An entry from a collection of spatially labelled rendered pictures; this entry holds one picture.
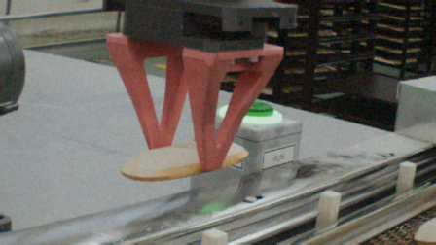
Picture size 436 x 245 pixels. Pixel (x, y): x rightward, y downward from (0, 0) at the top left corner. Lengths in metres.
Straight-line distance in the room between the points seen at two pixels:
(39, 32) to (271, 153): 5.44
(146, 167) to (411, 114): 0.50
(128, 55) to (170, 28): 0.04
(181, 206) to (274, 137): 0.15
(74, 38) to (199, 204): 5.77
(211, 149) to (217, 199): 0.17
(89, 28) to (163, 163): 6.00
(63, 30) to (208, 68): 5.87
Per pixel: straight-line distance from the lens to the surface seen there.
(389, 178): 0.85
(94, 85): 1.27
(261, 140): 0.79
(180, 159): 0.53
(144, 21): 0.52
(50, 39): 6.28
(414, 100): 0.97
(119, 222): 0.63
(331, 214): 0.71
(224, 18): 0.48
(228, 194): 0.71
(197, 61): 0.49
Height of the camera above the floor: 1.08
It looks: 14 degrees down
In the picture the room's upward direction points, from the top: 5 degrees clockwise
